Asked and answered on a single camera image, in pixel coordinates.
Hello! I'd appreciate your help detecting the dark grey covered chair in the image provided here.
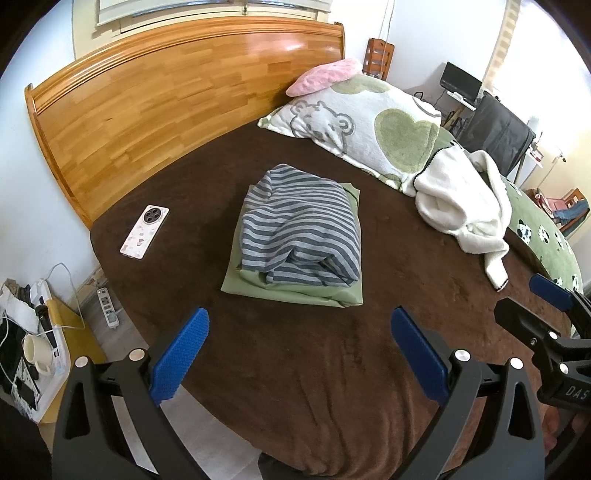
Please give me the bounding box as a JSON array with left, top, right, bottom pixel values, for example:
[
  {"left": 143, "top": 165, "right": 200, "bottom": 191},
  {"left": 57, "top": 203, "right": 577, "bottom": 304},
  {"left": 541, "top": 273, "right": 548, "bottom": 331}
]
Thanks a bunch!
[{"left": 457, "top": 90, "right": 537, "bottom": 178}]

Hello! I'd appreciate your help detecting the white cable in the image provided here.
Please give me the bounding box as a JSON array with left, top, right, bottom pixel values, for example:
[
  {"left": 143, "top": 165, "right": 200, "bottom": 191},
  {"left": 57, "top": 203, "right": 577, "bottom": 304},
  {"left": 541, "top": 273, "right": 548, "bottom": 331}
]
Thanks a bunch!
[{"left": 39, "top": 262, "right": 86, "bottom": 330}]

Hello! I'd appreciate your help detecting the brown fleece blanket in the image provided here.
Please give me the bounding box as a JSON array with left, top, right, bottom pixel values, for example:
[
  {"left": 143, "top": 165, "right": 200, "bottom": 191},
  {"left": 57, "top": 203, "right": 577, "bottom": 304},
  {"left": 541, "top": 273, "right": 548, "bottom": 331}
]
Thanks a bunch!
[{"left": 90, "top": 119, "right": 578, "bottom": 480}]

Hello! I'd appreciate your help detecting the white plastic tray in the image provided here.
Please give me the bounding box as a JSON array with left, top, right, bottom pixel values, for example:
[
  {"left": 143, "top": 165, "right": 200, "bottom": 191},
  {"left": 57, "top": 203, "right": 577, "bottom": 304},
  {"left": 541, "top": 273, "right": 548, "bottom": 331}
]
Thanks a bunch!
[{"left": 0, "top": 279, "right": 72, "bottom": 423}]

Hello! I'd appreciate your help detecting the white smartphone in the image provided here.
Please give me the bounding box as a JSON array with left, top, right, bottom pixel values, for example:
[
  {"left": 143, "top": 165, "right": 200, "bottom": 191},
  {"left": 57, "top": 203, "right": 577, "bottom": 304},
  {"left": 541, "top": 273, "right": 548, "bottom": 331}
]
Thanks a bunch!
[{"left": 120, "top": 204, "right": 170, "bottom": 260}]

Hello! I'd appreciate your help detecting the pink pillow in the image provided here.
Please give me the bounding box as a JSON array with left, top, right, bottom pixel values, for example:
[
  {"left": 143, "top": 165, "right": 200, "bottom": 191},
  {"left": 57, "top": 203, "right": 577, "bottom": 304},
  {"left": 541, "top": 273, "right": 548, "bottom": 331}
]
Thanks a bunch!
[{"left": 285, "top": 58, "right": 363, "bottom": 97}]

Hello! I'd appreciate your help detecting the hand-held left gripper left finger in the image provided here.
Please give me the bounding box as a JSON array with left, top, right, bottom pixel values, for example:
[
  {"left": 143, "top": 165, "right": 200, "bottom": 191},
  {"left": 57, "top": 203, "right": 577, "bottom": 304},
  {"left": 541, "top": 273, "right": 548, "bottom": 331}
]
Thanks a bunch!
[{"left": 52, "top": 307, "right": 211, "bottom": 480}]

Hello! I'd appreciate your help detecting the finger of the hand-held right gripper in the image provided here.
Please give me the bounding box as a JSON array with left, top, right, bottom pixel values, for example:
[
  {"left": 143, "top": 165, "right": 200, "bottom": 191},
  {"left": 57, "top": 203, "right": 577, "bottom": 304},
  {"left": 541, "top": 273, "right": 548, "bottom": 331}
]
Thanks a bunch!
[
  {"left": 493, "top": 298, "right": 561, "bottom": 354},
  {"left": 529, "top": 274, "right": 591, "bottom": 324}
]

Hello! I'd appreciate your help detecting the grey striped hoodie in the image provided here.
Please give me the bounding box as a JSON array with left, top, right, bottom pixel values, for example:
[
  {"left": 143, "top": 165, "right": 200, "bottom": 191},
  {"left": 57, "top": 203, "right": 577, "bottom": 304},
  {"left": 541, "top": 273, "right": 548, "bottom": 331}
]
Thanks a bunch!
[{"left": 238, "top": 163, "right": 363, "bottom": 288}]

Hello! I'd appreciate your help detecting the white power strip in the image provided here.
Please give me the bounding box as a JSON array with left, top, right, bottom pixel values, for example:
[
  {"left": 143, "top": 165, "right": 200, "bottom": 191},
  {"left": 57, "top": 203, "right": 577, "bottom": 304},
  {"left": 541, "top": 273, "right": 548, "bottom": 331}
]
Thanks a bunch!
[{"left": 96, "top": 286, "right": 122, "bottom": 329}]

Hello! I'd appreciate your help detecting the black handheld device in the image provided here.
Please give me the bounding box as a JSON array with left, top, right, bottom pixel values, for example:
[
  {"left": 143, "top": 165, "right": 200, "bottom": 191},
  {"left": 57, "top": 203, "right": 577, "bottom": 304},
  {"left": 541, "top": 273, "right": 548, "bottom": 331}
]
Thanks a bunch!
[{"left": 33, "top": 298, "right": 51, "bottom": 335}]

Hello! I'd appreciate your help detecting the white fleece robe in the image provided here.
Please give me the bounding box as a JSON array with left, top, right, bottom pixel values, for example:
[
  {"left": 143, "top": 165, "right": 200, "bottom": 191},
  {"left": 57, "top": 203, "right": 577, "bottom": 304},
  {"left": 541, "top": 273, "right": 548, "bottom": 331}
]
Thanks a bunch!
[{"left": 413, "top": 148, "right": 513, "bottom": 292}]

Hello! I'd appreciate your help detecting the window with zebra blind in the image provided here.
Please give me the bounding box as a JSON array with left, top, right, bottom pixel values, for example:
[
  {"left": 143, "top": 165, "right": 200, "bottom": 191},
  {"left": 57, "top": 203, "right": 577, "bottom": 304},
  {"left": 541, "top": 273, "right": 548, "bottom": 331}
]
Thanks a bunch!
[
  {"left": 95, "top": 0, "right": 333, "bottom": 33},
  {"left": 480, "top": 0, "right": 591, "bottom": 121}
]

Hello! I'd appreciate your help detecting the wooden headboard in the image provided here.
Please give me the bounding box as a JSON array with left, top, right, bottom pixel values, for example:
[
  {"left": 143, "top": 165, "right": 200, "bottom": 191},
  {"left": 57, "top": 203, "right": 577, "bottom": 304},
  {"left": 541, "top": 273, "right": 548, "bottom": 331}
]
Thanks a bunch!
[{"left": 24, "top": 21, "right": 347, "bottom": 229}]

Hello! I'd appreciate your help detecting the green panda print blanket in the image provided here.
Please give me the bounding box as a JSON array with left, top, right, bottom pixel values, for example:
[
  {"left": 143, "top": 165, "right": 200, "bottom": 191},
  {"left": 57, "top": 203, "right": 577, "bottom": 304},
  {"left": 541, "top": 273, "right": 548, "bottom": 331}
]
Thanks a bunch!
[{"left": 434, "top": 127, "right": 585, "bottom": 296}]

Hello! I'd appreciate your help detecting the black monitor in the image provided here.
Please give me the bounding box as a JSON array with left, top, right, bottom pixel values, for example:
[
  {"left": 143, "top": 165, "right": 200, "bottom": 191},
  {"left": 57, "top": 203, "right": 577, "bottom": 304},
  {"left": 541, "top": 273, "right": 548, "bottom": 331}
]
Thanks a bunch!
[{"left": 438, "top": 61, "right": 483, "bottom": 104}]

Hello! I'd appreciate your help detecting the cream mug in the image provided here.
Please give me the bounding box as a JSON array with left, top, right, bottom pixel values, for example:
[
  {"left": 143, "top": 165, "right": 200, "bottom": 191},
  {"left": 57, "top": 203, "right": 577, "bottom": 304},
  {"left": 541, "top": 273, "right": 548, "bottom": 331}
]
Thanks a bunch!
[{"left": 22, "top": 333, "right": 54, "bottom": 377}]

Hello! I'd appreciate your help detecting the person's right hand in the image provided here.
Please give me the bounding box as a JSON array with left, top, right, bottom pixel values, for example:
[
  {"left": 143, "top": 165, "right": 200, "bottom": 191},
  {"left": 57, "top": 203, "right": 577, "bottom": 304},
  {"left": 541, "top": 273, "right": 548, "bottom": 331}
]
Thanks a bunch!
[{"left": 541, "top": 408, "right": 563, "bottom": 457}]

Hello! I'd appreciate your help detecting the yellow box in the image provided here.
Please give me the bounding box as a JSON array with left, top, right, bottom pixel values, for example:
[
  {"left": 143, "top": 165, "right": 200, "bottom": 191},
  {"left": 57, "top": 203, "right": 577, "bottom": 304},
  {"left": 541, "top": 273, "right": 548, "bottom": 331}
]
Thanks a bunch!
[{"left": 37, "top": 298, "right": 109, "bottom": 425}]

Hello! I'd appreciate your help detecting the wooden slatted chair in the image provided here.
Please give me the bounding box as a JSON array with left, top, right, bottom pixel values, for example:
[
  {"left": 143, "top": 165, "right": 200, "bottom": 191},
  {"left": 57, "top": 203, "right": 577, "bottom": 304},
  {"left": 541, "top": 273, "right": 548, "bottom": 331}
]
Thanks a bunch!
[{"left": 362, "top": 38, "right": 395, "bottom": 80}]

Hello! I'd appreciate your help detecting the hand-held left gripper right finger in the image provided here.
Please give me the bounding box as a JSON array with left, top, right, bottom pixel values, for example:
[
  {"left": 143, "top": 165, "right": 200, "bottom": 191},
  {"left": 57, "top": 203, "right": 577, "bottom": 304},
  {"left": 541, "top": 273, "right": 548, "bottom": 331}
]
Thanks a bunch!
[{"left": 390, "top": 305, "right": 546, "bottom": 480}]

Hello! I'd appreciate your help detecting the folded green cloth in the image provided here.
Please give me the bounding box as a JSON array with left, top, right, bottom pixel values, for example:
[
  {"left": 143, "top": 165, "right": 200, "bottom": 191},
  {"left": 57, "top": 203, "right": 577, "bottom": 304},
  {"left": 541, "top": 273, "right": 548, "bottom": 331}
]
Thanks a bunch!
[{"left": 221, "top": 182, "right": 365, "bottom": 309}]

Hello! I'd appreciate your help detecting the bear print pillow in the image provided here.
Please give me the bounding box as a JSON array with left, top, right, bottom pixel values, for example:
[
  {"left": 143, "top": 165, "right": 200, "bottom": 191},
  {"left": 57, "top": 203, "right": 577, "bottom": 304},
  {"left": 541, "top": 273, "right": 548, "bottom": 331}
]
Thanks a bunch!
[{"left": 257, "top": 74, "right": 446, "bottom": 197}]

